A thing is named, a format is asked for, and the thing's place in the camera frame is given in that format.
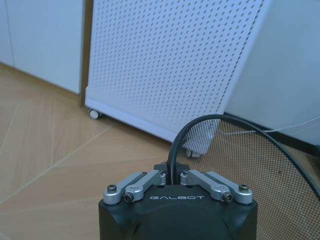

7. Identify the black wire mesh trash bin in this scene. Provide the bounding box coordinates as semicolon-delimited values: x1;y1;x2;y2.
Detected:
168;114;320;240

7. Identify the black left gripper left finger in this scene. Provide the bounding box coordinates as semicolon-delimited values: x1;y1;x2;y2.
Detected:
102;161;171;205

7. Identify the black baseboard strip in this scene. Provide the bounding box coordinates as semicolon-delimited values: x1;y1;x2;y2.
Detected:
223;112;320;157

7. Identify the white cabinet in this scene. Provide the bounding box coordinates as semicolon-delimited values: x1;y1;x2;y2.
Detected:
0;0;85;95

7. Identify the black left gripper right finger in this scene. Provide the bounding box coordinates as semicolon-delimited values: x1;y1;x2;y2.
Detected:
172;162;254;204

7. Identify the white power cable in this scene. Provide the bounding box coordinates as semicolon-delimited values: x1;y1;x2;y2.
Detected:
224;115;320;135

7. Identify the white perforated metal cart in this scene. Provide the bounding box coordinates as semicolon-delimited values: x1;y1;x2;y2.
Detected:
85;0;274;158

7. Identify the white caster wheel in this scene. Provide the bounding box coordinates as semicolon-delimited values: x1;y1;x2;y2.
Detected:
88;108;101;120

